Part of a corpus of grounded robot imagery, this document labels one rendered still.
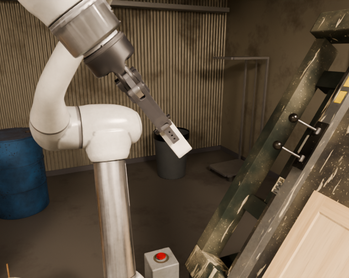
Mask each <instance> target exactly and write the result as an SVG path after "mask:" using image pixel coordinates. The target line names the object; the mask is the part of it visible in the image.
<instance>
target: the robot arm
mask: <svg viewBox="0 0 349 278"><path fill-rule="evenodd" d="M18 1H19V3H20V4H21V5H22V6H23V7H24V8H25V9H26V10H27V11H29V12H30V13H31V14H33V15H34V16H36V17H37V18H38V19H40V20H41V21H42V22H43V23H44V24H45V25H46V26H47V27H48V28H49V29H50V30H51V33H52V34H53V35H55V36H56V37H57V39H58V40H59V42H58V43H57V45H56V47H55V49H54V51H53V53H52V55H51V56H50V58H49V60H48V62H47V64H46V66H45V68H44V70H43V72H42V74H41V76H40V79H39V81H38V84H37V86H36V90H35V95H34V100H33V105H32V108H31V111H30V119H29V127H30V131H31V134H32V136H33V138H34V140H35V141H36V143H37V144H38V145H39V146H40V147H42V148H44V149H46V150H48V151H60V150H63V149H81V148H85V150H86V152H87V155H88V158H89V159H90V161H91V162H93V169H94V180H95V186H96V198H97V209H98V220H99V231H100V238H101V249H102V260H103V271H104V278H144V277H143V276H142V275H141V274H140V273H138V272H137V271H136V267H135V256H134V245H133V234H132V227H131V216H130V201H129V190H128V179H127V173H126V161H125V158H127V157H128V155H129V152H130V147H131V145H132V144H135V143H136V142H137V141H138V140H139V138H140V136H141V134H142V123H141V119H140V116H139V114H138V113H137V112H135V111H134V110H133V109H131V108H128V107H125V106H121V105H115V104H89V105H83V106H66V104H65V101H64V97H65V93H66V90H67V88H68V85H69V83H70V81H71V79H72V78H73V76H74V74H75V72H76V70H77V69H78V67H79V65H80V63H81V61H82V59H83V57H84V59H83V60H84V64H85V65H86V66H87V67H88V68H89V69H90V71H91V72H92V73H93V74H94V75H95V76H96V77H97V78H103V77H105V76H107V75H108V74H109V73H111V72H113V73H114V74H115V75H116V77H117V79H116V80H114V81H115V83H116V85H117V86H118V88H119V89H120V90H121V91H122V92H124V93H125V94H126V95H127V96H128V97H129V99H130V100H131V101H132V102H133V103H134V104H135V103H137V105H138V106H139V107H140V108H141V110H142V111H143V112H144V113H145V114H146V116H147V117H148V118H149V119H150V121H151V122H152V123H153V124H154V125H155V127H156V128H157V129H156V130H155V133H156V135H158V134H160V135H161V136H162V137H163V139H164V140H165V141H166V142H167V144H168V145H169V146H170V147H171V149H172V150H173V151H174V153H175V154H176V155H177V156H178V158H181V157H182V156H183V155H185V154H186V153H187V152H189V151H190V150H191V149H192V148H191V146H190V145H189V144H188V142H187V141H186V140H185V138H184V137H183V136H182V134H181V133H180V132H179V130H178V129H177V128H176V127H175V125H174V124H173V122H172V121H171V120H170V119H169V118H170V117H171V116H170V115H169V114H167V115H165V114H164V112H163V111H162V110H161V108H160V107H159V106H158V105H157V103H156V102H155V101H154V99H153V98H152V96H151V95H150V94H149V93H150V90H149V88H148V87H147V85H146V84H145V83H144V81H143V80H142V78H141V75H140V73H139V72H138V71H137V70H136V68H134V67H133V66H132V67H131V68H128V66H127V65H126V64H125V61H126V60H127V59H129V58H130V57H131V56H132V54H133V53H134V47H133V45H132V44H131V43H130V41H129V40H128V38H127V37H126V36H125V35H124V33H123V32H121V31H117V30H116V29H117V28H118V27H119V26H120V22H121V21H119V20H118V19H117V17H116V16H115V15H114V13H113V10H111V7H110V5H111V2H112V0H18Z"/></svg>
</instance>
